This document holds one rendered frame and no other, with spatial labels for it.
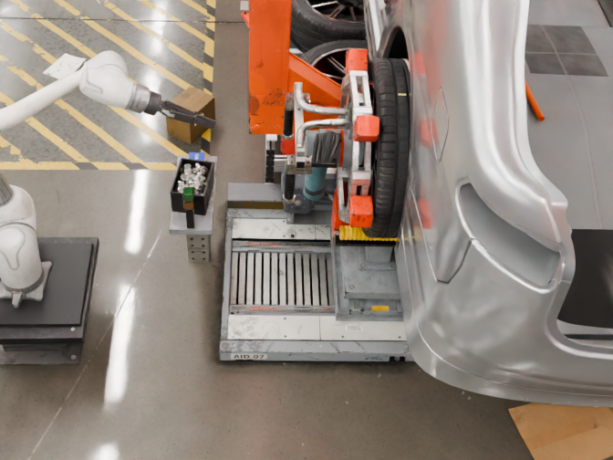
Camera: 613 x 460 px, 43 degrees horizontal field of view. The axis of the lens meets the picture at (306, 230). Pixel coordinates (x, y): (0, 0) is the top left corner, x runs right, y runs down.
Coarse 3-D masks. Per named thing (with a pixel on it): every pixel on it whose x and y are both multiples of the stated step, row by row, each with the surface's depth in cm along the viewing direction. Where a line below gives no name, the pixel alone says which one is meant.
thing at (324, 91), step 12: (300, 60) 325; (288, 72) 316; (300, 72) 321; (312, 72) 327; (288, 84) 321; (312, 84) 322; (324, 84) 328; (336, 84) 335; (312, 96) 326; (324, 96) 326; (336, 96) 330
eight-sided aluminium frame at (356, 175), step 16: (352, 80) 271; (352, 96) 266; (368, 96) 266; (352, 112) 263; (368, 112) 260; (352, 144) 264; (368, 144) 261; (352, 160) 263; (368, 160) 262; (336, 176) 314; (352, 176) 262; (368, 176) 262; (352, 192) 266
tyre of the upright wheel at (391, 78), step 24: (384, 72) 266; (408, 72) 267; (384, 96) 259; (408, 96) 260; (384, 120) 256; (408, 120) 257; (384, 144) 256; (408, 144) 257; (384, 168) 257; (384, 192) 260; (384, 216) 268
